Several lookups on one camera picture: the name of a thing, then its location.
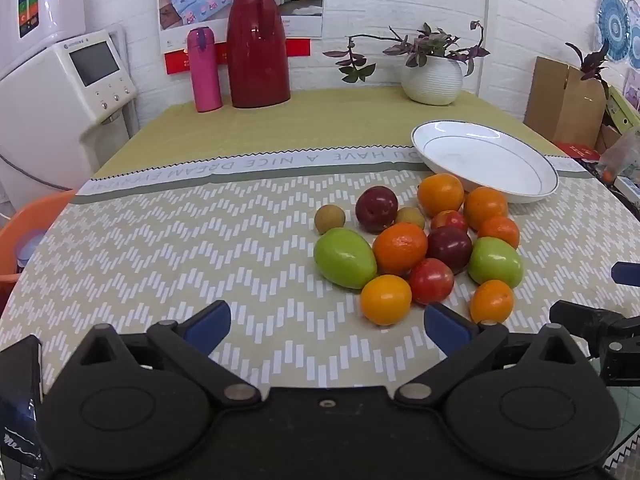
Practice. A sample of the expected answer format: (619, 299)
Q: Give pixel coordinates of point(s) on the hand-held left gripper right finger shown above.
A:
(445, 325)

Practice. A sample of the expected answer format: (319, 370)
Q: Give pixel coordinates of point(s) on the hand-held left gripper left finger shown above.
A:
(210, 320)

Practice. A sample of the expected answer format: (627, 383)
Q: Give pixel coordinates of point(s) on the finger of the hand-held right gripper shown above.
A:
(585, 320)
(627, 274)

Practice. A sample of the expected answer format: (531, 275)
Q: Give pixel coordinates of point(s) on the red nectarine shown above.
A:
(431, 281)

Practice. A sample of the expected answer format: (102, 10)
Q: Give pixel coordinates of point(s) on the small yellow orange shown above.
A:
(492, 301)
(385, 300)

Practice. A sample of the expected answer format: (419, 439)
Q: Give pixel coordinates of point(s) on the dark red plum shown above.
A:
(449, 249)
(376, 208)

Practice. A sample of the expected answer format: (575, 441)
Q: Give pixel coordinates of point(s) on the tangerine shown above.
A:
(498, 232)
(400, 247)

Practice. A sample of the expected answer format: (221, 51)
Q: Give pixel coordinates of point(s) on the red tomato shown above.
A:
(449, 220)

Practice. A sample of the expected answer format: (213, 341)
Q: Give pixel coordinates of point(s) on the brown longan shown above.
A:
(330, 219)
(411, 216)

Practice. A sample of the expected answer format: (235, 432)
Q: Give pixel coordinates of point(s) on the large orange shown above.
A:
(440, 195)
(485, 207)

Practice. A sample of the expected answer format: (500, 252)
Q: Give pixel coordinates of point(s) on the white plate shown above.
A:
(480, 160)

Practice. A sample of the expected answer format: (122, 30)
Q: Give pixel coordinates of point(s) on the patterned green tablecloth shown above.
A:
(200, 240)

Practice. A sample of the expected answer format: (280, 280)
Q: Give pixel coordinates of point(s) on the clear plastic bag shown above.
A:
(622, 152)

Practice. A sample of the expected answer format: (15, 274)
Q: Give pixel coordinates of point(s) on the red envelope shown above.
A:
(577, 151)

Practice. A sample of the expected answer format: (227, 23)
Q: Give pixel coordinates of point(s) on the yellow green box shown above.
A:
(622, 110)

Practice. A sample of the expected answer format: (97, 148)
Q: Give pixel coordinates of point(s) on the cardboard box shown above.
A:
(560, 105)

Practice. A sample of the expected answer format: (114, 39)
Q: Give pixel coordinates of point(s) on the orange plastic chair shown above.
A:
(35, 215)

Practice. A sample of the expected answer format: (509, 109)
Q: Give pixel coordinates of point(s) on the dark purple leafy plant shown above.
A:
(592, 67)

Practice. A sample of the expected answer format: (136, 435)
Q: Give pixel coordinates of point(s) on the potted purple plant white pot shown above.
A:
(432, 82)

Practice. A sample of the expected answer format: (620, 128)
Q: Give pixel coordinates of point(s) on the pink bottle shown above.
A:
(205, 70)

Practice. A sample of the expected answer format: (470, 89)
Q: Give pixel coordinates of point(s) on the white water dispenser with screen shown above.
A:
(45, 110)

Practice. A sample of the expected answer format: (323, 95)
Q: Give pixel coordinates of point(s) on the red thermos jug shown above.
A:
(257, 45)

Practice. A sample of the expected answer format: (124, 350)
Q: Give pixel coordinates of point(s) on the white water purifier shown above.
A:
(55, 0)

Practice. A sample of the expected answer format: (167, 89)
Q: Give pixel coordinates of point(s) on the blue round wall decoration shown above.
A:
(614, 25)

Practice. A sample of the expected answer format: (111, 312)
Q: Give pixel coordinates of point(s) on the white wall pipe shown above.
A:
(485, 20)

